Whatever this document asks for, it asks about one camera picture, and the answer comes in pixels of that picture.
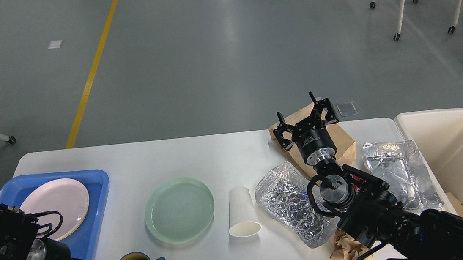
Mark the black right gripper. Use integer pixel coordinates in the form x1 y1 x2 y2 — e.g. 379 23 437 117
269 89 343 169

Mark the brown paper bag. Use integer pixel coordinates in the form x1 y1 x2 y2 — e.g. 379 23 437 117
268 103 357 180

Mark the light green plate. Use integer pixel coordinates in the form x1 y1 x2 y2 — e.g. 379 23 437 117
145 177 215 244

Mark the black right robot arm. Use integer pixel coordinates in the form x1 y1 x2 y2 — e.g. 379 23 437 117
273 93 463 260

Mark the crumpled foil bag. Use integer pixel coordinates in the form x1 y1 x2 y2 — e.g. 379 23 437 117
255 161 339 249

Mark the pink plate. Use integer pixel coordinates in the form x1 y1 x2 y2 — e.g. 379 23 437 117
20 178 90 241

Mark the flat foil tray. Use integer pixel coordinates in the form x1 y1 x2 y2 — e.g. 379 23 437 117
362 140 445 214

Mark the blue plastic tray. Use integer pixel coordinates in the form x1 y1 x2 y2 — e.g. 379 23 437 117
0 169 109 260

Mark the white paper cup lying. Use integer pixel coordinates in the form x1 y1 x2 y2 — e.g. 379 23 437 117
228 187 262 238

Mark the crumpled brown paper ball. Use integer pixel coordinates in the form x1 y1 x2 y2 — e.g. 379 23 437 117
329 228 370 260

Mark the cardboard piece in bin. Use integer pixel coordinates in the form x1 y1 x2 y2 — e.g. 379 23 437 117
446 192 463 218

